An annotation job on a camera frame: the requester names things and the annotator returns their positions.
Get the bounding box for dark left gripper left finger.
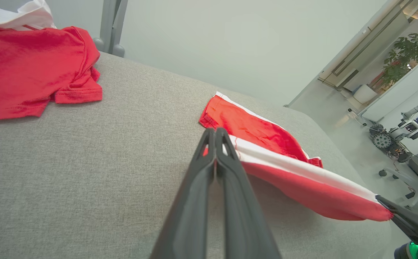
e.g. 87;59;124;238
150;128;217;259

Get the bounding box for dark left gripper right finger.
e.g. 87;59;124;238
214;128;281;259

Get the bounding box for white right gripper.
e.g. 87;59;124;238
376;194;418;259

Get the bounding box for red shorts with white stripes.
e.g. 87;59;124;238
199;92;394;222

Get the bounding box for red jersey with white sleeves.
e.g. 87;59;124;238
0;0;103;121

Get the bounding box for white grey background robot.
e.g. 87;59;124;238
369;104;418;162

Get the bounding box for grey fabric sofa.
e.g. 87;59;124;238
0;52;411;259

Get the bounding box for white planter pot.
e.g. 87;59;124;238
353;85;378;105

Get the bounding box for green potted plant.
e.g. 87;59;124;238
382;33;418;85

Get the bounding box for grey partition post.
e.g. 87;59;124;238
94;0;128;58

